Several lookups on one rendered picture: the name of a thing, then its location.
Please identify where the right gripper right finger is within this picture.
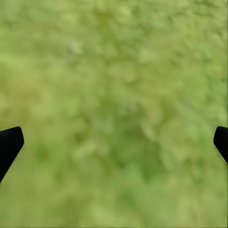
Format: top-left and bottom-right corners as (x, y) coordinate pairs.
(214, 126), (228, 164)

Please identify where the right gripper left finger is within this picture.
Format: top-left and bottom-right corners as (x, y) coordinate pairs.
(0, 126), (24, 183)

